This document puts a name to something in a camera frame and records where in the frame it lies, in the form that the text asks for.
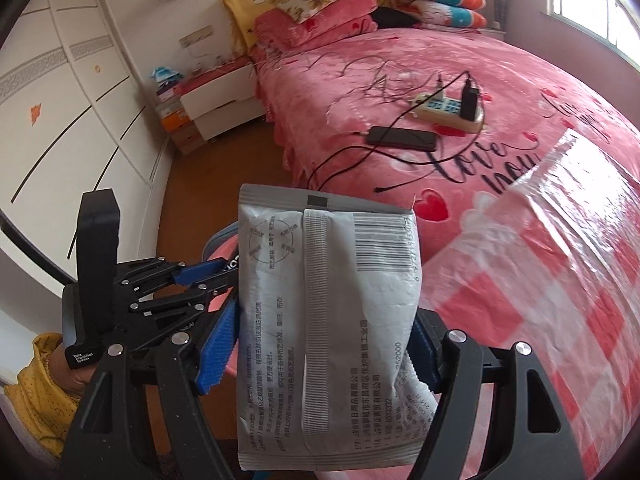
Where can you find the wall socket panel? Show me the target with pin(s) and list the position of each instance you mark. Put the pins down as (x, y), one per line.
(197, 37)

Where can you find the brown cardboard box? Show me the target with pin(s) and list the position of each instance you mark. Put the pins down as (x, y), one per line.
(187, 142)

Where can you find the white pink nightstand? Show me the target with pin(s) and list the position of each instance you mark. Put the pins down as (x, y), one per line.
(220, 97)

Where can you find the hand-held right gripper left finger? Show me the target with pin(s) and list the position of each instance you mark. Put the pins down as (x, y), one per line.
(220, 345)

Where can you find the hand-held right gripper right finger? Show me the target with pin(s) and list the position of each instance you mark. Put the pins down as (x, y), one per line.
(425, 360)

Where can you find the white power strip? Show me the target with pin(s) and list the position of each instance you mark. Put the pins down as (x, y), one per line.
(440, 107)

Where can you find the window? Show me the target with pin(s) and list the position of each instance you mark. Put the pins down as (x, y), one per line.
(590, 0)

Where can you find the pink folded blanket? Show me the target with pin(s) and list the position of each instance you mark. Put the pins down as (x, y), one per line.
(320, 30)

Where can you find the black charger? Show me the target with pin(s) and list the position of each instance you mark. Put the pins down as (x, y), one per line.
(469, 102)

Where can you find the black cloth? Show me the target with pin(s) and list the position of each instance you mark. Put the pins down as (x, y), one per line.
(392, 17)

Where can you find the person's left forearm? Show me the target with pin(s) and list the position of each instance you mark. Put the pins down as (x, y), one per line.
(35, 395)

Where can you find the light blue plastic bag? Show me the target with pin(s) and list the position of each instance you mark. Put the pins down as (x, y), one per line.
(165, 76)

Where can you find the orange cardboard box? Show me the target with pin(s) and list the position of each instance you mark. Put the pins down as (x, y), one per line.
(175, 122)

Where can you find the small white charger plug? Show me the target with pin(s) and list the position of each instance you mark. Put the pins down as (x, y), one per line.
(438, 91)

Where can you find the white bedside table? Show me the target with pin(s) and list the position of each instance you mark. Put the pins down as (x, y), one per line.
(494, 29)

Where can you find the floral pillow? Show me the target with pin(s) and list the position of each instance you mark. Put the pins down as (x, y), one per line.
(310, 0)

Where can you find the pink bed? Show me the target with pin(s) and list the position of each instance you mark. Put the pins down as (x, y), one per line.
(525, 85)

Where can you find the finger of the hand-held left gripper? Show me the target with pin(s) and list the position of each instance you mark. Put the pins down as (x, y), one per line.
(170, 310)
(197, 272)

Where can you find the yellow wooden headboard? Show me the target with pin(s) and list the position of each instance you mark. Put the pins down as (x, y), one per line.
(245, 15)

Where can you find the white wardrobe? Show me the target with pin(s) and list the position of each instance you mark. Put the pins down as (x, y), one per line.
(65, 85)

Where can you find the grey foil pouch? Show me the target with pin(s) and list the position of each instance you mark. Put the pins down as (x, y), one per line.
(325, 335)

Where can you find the black smartphone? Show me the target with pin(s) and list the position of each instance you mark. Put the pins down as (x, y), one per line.
(400, 137)

